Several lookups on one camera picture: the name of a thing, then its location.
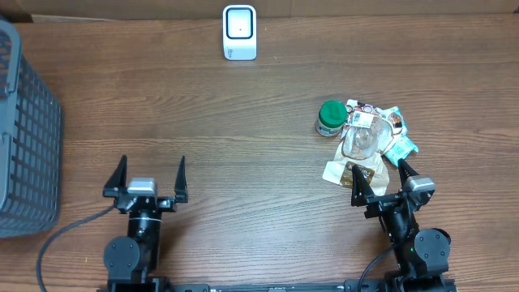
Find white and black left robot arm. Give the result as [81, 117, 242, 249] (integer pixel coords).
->
[103, 156, 188, 291]

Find beige snack pouch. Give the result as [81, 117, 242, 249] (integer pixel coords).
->
[322, 99, 402, 196]

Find grey plastic mesh basket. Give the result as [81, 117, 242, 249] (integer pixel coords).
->
[1, 21, 64, 238]

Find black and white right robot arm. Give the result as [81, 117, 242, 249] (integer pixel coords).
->
[345, 159, 457, 292]

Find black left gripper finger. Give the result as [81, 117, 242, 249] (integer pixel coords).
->
[102, 155, 127, 198]
[174, 157, 188, 203]

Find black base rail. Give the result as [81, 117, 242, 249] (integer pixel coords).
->
[97, 277, 458, 292]

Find white barcode scanner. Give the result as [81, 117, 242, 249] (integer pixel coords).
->
[222, 4, 257, 61]

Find teal tissue packet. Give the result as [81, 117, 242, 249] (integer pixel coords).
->
[384, 106, 408, 135]

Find teal wet wipes pack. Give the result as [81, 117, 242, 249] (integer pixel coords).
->
[384, 135, 419, 166]

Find green lidded jar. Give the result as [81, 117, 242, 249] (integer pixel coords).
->
[315, 101, 347, 137]

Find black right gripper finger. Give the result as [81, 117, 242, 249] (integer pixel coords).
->
[351, 165, 375, 207]
[398, 159, 419, 189]

